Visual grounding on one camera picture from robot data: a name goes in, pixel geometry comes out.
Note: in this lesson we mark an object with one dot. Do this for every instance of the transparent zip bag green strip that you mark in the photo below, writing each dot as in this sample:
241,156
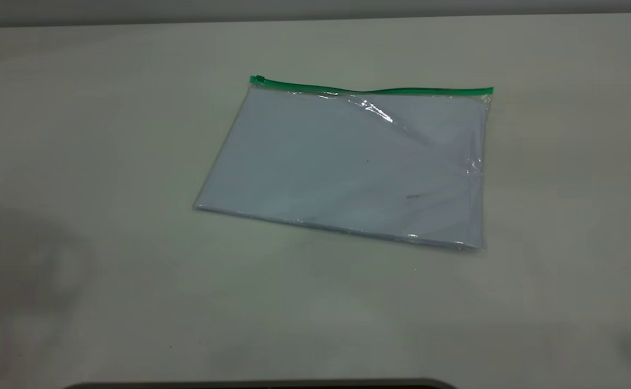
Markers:
347,167

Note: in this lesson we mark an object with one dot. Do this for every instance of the white paper sheets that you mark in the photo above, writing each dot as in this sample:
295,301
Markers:
337,173

